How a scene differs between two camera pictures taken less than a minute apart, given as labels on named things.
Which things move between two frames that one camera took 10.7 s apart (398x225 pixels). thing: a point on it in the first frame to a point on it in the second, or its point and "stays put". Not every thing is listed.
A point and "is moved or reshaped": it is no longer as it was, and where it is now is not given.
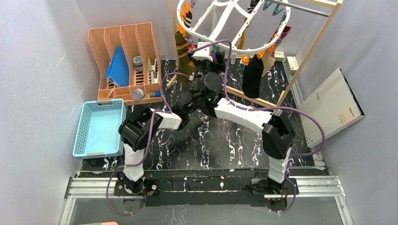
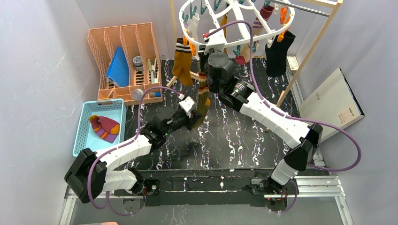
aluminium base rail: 309,186 stays put
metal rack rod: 287,3 stays put
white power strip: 292,63 stays put
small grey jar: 137,61 stays put
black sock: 252,77 to 276,55
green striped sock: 185,66 is moved or reshaped
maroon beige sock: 269,59 to 251,49
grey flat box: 335,104 stays put
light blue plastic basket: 97,135 stays put
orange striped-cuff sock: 251,9 to 182,62
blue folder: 118,69 stays put
